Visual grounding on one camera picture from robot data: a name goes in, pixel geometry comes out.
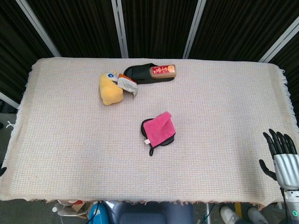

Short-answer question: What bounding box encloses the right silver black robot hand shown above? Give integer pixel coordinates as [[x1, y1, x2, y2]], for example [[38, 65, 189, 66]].
[[258, 128, 299, 191]]

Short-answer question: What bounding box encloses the pink cloth black trim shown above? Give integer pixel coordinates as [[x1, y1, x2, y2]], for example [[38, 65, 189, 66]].
[[141, 111, 176, 156]]

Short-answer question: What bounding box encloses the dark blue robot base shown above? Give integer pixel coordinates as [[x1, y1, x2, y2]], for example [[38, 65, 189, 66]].
[[105, 201, 194, 224]]

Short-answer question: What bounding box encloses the white sneaker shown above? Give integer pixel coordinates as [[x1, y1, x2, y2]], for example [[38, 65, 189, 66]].
[[247, 207, 268, 224], [220, 206, 240, 224]]

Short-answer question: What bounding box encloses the beige woven tablecloth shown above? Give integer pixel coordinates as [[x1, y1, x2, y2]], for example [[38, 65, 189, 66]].
[[0, 57, 299, 208]]

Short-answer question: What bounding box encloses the brown cardboard box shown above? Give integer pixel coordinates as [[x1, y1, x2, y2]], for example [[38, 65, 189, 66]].
[[52, 199, 91, 219]]

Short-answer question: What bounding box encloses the white table leg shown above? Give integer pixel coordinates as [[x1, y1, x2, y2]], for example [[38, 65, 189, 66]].
[[205, 202, 213, 224]]

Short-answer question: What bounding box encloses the blue plastic object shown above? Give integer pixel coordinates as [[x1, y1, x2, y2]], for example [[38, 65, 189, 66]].
[[88, 202, 110, 224]]

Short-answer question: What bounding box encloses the yellow plush toy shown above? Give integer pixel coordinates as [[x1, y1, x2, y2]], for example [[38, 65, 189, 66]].
[[99, 70, 124, 106]]

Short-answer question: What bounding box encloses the red orange snack package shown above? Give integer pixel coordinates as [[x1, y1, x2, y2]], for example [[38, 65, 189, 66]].
[[149, 64, 177, 78]]

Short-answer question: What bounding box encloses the dark pleated curtain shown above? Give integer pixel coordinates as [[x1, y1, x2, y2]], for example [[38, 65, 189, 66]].
[[0, 0, 299, 105]]

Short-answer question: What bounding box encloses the black slipper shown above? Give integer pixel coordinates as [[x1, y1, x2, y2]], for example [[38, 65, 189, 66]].
[[123, 63, 175, 84]]

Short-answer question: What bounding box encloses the white partition post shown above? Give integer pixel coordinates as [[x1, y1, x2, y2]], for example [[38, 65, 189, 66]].
[[0, 91, 20, 109], [15, 0, 62, 58], [111, 0, 129, 58], [258, 17, 299, 63], [182, 0, 207, 59]]

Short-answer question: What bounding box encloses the green cable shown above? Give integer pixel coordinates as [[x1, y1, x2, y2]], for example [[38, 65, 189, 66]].
[[202, 203, 216, 224]]

